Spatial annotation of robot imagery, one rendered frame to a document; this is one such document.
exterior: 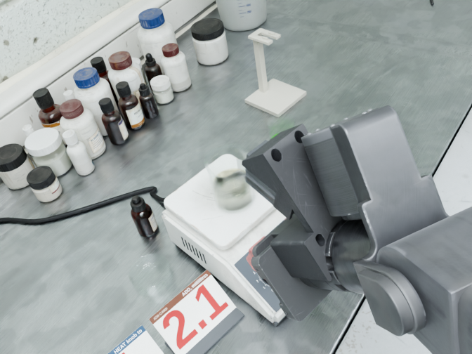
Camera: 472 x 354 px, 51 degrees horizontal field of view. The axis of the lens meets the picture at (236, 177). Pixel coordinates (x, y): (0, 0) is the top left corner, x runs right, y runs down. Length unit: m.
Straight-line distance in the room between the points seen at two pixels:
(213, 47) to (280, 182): 0.69
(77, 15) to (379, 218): 0.82
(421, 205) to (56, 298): 0.52
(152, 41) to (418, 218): 0.75
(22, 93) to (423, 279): 0.79
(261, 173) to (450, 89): 0.62
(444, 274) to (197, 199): 0.42
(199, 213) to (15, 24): 0.51
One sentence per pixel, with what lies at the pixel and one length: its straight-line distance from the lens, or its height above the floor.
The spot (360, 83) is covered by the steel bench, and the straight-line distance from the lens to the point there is 0.95.
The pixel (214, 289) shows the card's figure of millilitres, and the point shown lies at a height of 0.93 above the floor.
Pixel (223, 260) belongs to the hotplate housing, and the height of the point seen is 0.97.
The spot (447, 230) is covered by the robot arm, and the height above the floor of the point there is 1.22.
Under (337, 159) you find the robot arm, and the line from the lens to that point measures 0.32.
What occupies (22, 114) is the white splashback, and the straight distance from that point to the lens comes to 0.94.
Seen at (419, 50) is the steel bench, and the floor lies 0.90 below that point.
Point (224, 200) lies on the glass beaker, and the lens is 0.59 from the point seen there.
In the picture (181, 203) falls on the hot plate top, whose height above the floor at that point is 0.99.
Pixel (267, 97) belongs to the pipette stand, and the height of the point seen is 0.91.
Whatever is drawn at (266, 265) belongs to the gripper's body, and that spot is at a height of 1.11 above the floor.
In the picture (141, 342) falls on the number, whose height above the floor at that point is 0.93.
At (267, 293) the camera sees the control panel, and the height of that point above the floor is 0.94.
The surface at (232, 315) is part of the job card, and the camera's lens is 0.62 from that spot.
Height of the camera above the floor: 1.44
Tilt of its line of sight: 44 degrees down
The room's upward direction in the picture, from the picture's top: 11 degrees counter-clockwise
